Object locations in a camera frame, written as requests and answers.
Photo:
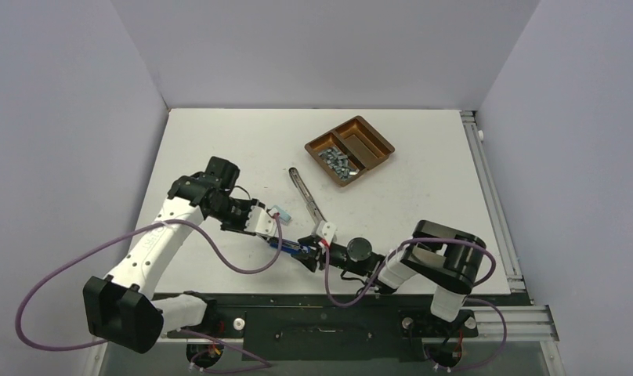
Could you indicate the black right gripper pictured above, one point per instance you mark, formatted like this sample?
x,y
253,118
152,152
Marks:
x,y
316,253

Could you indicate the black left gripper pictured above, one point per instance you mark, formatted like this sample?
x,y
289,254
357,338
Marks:
x,y
240,226

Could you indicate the silver black stapler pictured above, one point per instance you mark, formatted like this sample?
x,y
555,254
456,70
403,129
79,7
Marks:
x,y
302,188

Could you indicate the light blue staple box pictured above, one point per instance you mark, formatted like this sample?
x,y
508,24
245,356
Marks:
x,y
281,214

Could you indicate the blue stapler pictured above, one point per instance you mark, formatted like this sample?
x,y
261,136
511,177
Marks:
x,y
292,248

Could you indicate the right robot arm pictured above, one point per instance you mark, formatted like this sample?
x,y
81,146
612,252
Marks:
x,y
455,261

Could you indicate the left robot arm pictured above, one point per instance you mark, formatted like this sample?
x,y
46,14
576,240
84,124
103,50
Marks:
x,y
121,308

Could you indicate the pile of grey staples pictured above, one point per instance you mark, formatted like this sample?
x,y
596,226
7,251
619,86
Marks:
x,y
339,162

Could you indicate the brown plastic divided tray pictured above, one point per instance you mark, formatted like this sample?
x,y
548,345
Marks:
x,y
357,138

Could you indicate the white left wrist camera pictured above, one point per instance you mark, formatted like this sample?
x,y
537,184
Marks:
x,y
260,222

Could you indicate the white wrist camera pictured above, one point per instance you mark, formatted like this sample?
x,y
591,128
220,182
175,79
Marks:
x,y
325,231
260,222

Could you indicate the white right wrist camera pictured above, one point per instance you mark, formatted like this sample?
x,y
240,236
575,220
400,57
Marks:
x,y
325,231

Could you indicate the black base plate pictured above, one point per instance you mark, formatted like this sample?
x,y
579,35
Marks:
x,y
311,328

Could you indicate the aluminium frame rail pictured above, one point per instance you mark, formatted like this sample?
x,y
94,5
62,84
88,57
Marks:
x,y
437,173

